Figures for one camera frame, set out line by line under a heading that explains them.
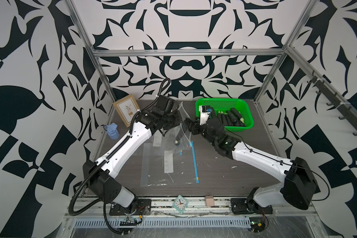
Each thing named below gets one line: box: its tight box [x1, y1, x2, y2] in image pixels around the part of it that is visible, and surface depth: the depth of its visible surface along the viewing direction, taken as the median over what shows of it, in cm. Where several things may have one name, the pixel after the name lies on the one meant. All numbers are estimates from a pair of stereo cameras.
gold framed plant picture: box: [113, 93, 140, 128], surface depth 102 cm
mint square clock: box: [172, 194, 189, 214], surface depth 75 cm
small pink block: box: [205, 195, 215, 207], surface depth 77 cm
